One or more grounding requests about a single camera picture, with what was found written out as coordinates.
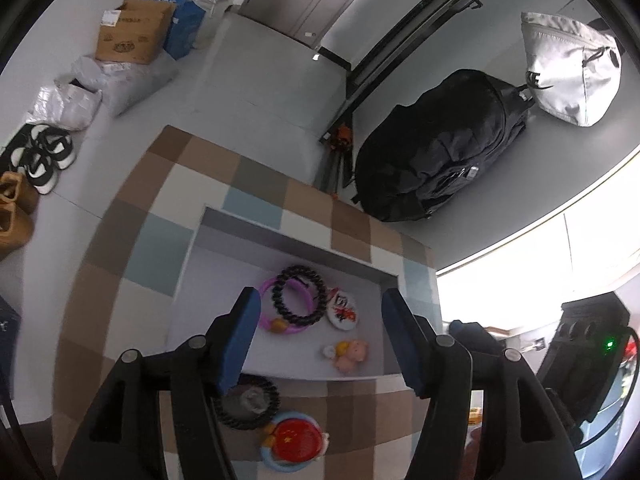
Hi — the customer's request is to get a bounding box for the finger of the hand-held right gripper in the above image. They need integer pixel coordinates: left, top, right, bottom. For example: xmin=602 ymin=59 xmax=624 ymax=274
xmin=448 ymin=319 xmax=503 ymax=356

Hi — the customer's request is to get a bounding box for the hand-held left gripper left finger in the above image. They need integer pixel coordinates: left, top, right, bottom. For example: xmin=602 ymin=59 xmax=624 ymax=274
xmin=59 ymin=286 xmax=262 ymax=480

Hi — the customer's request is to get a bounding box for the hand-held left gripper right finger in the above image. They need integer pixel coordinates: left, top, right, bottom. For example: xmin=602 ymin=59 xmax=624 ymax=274
xmin=381 ymin=287 xmax=583 ymax=480

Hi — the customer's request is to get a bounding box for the grey cardboard box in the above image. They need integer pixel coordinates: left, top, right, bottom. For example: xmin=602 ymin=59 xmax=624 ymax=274
xmin=167 ymin=205 xmax=401 ymax=383

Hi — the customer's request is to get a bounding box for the pink pig figurine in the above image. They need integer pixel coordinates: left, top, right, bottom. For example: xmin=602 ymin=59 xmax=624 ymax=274
xmin=321 ymin=339 xmax=370 ymax=375

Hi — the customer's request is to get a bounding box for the black bead bracelet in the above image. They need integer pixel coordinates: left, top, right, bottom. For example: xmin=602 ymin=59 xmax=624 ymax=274
xmin=272 ymin=265 xmax=328 ymax=318
xmin=215 ymin=374 xmax=281 ymax=431

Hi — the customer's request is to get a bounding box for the purple plastic bracelet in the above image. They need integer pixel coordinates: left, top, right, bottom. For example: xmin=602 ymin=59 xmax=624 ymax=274
xmin=257 ymin=274 xmax=326 ymax=336

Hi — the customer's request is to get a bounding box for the round white pin badge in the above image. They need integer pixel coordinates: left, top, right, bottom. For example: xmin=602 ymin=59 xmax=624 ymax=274
xmin=325 ymin=287 xmax=360 ymax=330

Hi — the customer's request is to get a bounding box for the red round toy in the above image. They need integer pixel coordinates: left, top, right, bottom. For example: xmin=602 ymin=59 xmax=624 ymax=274
xmin=260 ymin=410 xmax=330 ymax=473

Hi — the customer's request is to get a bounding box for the checkered tablecloth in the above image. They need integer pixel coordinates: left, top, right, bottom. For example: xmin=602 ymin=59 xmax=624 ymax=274
xmin=50 ymin=125 xmax=443 ymax=480

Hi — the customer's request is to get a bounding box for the black backpack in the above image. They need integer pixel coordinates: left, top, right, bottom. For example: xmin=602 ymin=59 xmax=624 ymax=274
xmin=352 ymin=69 xmax=536 ymax=223

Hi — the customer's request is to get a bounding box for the orange and black tripod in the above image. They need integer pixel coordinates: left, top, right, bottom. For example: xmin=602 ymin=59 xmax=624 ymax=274
xmin=320 ymin=122 xmax=356 ymax=201

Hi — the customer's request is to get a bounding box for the dark blue bag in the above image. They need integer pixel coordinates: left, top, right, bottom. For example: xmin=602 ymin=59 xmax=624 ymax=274
xmin=0 ymin=296 xmax=22 ymax=376

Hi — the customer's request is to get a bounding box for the brown shoe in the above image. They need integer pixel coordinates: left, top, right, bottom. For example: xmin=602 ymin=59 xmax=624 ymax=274
xmin=0 ymin=171 xmax=40 ymax=213
xmin=0 ymin=202 xmax=35 ymax=256

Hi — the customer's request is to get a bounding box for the black and white sneaker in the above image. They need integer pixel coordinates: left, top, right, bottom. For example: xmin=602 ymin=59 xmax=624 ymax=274
xmin=0 ymin=147 xmax=63 ymax=196
xmin=25 ymin=124 xmax=77 ymax=168

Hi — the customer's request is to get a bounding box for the white hanging bag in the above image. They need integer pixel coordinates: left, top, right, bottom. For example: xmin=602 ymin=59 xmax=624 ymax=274
xmin=520 ymin=11 xmax=623 ymax=127

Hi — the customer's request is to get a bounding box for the white plastic bag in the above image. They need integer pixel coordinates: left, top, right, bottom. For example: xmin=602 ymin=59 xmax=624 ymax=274
xmin=70 ymin=55 xmax=178 ymax=118
xmin=25 ymin=82 xmax=103 ymax=131

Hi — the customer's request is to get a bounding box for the black coat rack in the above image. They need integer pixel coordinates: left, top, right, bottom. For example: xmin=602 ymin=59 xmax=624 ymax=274
xmin=320 ymin=0 xmax=551 ymax=136

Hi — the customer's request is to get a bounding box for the blue shopping bag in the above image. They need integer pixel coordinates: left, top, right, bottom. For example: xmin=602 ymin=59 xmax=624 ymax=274
xmin=141 ymin=0 xmax=206 ymax=60

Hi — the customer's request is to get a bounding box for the brown cardboard box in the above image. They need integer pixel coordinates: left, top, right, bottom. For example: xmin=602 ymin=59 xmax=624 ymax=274
xmin=95 ymin=0 xmax=177 ymax=65

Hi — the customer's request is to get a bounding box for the grey door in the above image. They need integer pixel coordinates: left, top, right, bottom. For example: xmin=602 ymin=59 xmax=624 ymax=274
xmin=235 ymin=0 xmax=401 ymax=51

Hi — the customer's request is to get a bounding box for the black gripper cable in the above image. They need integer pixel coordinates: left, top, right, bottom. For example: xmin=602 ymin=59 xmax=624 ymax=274
xmin=575 ymin=327 xmax=640 ymax=451

